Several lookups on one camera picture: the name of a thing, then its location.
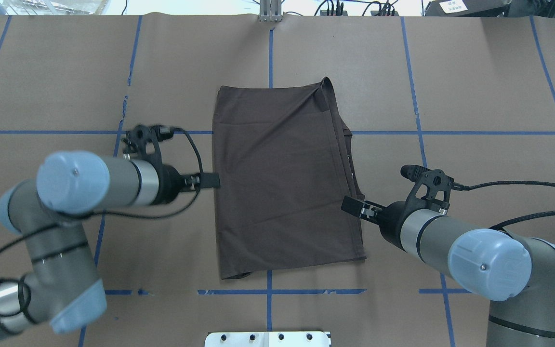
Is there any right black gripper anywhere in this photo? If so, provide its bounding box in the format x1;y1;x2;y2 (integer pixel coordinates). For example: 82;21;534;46
341;165;454;251

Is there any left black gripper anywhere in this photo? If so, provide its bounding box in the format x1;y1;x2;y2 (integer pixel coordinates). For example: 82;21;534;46
122;124;222;206

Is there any dark brown t-shirt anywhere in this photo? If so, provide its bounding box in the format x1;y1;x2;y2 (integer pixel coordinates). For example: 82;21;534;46
212;77;367;280

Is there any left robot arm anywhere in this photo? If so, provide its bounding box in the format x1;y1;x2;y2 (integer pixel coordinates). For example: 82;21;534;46
0;124;220;341

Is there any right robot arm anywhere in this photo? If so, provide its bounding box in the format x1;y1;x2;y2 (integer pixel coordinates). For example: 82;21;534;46
341;165;555;347

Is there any grey usb hub right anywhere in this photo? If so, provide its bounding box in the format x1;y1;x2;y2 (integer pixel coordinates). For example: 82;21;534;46
363;0;399;17

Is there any grey usb hub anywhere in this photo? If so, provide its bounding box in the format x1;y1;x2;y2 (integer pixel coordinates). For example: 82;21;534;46
363;0;399;17
314;0;347;17

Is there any grey usb hub left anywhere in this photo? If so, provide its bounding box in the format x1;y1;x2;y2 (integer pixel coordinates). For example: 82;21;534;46
314;0;347;17

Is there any dark box with label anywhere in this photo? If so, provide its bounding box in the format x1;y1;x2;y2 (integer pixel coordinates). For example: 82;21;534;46
423;0;511;17

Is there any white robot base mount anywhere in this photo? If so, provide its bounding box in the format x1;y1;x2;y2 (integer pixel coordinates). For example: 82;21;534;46
204;330;332;347

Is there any aluminium camera post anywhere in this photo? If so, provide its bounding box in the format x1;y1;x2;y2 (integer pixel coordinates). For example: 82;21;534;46
256;0;283;22

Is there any black braided left cable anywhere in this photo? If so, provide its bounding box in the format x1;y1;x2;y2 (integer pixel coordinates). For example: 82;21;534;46
0;127;205;319

